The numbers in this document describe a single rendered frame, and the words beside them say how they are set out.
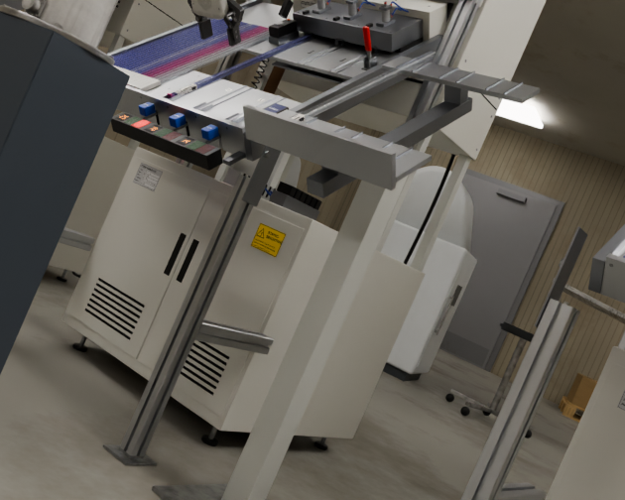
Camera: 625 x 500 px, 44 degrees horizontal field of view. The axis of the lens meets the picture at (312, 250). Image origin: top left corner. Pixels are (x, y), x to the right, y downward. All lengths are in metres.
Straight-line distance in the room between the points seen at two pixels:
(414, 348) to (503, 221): 4.90
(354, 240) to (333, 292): 0.11
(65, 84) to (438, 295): 3.84
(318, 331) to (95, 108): 0.59
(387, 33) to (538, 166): 7.81
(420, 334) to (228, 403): 3.05
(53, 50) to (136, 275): 1.09
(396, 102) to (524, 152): 7.60
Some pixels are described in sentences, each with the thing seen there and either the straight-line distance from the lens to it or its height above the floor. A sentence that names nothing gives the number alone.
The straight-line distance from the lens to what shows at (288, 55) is 2.09.
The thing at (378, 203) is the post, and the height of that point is 0.69.
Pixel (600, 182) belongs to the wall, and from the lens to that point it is 9.61.
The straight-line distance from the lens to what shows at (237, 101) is 1.84.
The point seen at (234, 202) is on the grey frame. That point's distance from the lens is 1.64.
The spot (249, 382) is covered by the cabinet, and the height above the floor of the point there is 0.19.
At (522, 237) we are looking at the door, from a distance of 9.52.
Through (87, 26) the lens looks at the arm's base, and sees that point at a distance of 1.30.
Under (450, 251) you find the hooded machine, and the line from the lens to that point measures 4.89.
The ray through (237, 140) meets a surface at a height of 0.70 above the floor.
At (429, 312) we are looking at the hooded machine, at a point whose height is 0.46.
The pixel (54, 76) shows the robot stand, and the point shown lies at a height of 0.64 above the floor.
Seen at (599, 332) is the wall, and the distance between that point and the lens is 9.33.
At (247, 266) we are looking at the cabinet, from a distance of 1.96.
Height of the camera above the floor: 0.57
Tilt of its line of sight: 1 degrees down
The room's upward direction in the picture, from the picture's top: 24 degrees clockwise
